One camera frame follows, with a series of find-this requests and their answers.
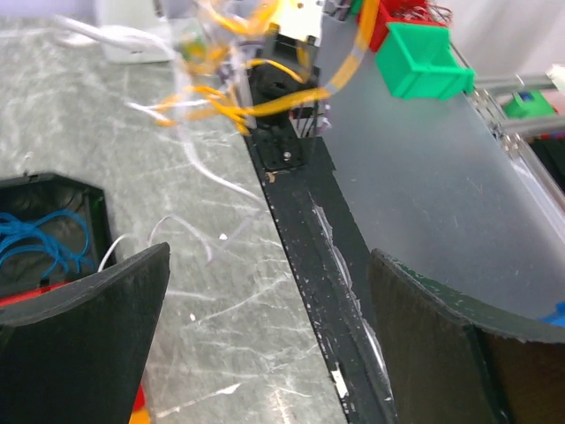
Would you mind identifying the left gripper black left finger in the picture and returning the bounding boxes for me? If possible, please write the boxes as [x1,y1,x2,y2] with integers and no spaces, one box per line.
[1,243,170,423]

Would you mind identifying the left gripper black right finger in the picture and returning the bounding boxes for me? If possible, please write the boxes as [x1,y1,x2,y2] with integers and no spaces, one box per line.
[368,249,564,423]

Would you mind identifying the yellow plastic bin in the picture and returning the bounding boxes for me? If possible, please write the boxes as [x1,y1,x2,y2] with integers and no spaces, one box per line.
[129,409,151,424]

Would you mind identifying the red plastic bin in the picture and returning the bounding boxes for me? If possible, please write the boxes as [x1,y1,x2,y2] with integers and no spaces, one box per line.
[0,282,67,307]

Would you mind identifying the black plastic bin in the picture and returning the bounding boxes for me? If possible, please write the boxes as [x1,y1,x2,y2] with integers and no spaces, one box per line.
[1,173,112,297]

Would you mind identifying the green small toy block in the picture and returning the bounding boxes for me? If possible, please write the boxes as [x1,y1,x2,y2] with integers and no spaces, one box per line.
[503,91,556,119]

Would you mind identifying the white tilted stand device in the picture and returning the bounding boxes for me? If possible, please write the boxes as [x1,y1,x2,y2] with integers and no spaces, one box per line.
[94,0,173,64]

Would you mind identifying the green plastic bin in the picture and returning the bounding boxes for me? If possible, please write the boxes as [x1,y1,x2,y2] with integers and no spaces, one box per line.
[375,23,475,100]

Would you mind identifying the red bin behind green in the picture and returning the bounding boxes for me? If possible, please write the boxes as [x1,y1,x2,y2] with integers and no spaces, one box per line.
[369,0,453,52]

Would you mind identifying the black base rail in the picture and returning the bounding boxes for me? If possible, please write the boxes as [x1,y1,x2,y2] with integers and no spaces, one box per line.
[245,138,397,423]

